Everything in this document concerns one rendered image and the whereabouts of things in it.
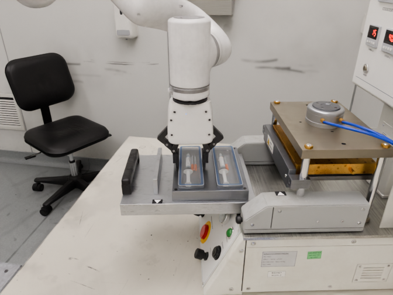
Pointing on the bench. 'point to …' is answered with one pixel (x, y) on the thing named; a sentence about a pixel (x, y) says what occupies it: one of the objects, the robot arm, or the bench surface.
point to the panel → (215, 236)
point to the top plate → (328, 131)
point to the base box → (303, 266)
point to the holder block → (210, 185)
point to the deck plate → (270, 178)
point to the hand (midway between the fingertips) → (190, 158)
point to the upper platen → (328, 164)
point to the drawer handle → (130, 171)
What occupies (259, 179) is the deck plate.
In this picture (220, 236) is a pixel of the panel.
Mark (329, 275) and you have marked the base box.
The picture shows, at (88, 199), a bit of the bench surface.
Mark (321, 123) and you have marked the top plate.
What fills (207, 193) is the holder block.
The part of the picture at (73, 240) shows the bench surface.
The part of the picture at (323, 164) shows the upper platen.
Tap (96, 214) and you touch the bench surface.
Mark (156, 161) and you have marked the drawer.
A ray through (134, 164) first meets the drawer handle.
